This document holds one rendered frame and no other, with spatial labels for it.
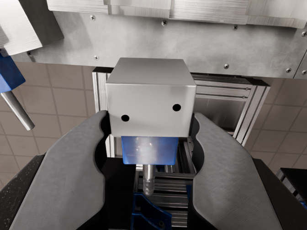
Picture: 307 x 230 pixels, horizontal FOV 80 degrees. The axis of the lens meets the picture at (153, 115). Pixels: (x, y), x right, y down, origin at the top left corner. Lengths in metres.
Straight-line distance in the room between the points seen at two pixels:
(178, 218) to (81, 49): 0.40
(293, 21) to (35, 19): 0.24
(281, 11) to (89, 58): 0.22
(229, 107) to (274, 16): 0.85
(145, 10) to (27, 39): 0.12
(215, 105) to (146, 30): 0.80
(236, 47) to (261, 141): 1.34
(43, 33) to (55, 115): 1.17
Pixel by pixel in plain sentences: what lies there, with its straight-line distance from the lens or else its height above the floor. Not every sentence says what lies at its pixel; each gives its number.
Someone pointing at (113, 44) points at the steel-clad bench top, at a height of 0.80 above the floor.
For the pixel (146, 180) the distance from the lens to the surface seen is 0.19.
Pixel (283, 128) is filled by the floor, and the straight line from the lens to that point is 1.58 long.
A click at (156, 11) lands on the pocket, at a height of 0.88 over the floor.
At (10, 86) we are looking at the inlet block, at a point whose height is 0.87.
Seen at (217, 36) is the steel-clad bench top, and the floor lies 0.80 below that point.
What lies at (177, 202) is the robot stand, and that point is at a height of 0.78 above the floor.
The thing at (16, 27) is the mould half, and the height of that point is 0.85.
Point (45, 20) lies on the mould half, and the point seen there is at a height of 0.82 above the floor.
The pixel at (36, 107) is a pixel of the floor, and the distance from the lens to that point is 1.42.
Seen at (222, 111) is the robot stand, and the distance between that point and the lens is 1.04.
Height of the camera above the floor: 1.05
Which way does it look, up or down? 59 degrees down
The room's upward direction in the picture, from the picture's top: 180 degrees clockwise
